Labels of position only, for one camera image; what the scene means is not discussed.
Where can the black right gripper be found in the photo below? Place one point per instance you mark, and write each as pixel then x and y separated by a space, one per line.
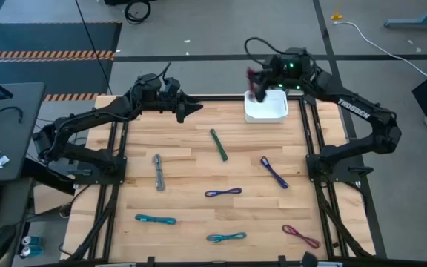
pixel 269 76

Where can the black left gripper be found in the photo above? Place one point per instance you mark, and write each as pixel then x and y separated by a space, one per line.
pixel 180 107

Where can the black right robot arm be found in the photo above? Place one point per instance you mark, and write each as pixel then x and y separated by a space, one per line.
pixel 354 107

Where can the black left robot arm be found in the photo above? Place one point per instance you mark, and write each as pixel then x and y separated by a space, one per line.
pixel 95 113

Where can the white plastic bin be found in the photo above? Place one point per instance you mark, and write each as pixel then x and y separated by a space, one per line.
pixel 273 111

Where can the yellow floor object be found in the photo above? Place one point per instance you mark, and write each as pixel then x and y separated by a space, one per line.
pixel 336 16

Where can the black hazard-striped floor mat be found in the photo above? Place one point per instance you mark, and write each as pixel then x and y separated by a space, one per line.
pixel 50 37

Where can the black table clamp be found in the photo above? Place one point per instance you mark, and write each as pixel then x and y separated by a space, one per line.
pixel 150 261
pixel 282 261

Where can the black desk support beam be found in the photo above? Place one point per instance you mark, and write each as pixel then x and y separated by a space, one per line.
pixel 50 181

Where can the grey-blue table leg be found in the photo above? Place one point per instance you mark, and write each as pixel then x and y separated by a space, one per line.
pixel 413 24

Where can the black desk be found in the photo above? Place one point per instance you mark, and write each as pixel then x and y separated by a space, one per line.
pixel 13 141

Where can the white paper scrap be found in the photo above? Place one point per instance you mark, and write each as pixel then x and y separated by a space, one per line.
pixel 1 162

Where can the grey low desk surface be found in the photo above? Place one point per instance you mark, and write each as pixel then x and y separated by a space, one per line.
pixel 7 200

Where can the teal drink can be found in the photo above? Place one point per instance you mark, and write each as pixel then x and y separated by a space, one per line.
pixel 32 241
pixel 32 251

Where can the black computer mouse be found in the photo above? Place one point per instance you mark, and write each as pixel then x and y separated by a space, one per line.
pixel 0 243

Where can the black aluminium table frame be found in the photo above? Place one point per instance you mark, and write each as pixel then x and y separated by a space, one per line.
pixel 221 98

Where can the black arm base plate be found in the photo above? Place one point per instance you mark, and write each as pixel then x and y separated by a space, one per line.
pixel 347 175
pixel 119 177

